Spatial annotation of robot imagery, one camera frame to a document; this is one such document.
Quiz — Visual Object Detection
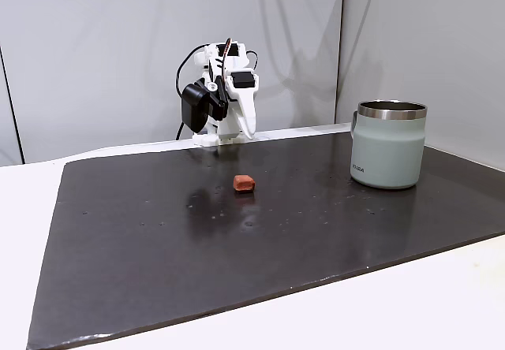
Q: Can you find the long black cable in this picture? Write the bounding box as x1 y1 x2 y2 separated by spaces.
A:
174 45 206 141

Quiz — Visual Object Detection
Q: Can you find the pale green steel cup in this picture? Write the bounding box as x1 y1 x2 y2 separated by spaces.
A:
349 100 428 190

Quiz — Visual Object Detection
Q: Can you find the black camera box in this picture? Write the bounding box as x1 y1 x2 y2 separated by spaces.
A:
180 83 228 135

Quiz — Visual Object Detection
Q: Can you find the black table mat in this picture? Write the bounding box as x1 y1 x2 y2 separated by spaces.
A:
25 131 505 350

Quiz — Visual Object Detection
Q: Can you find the red and black servo cable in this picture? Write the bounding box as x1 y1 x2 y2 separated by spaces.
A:
219 37 234 105

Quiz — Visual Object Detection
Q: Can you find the red-brown cube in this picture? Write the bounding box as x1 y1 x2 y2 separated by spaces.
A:
232 174 256 192

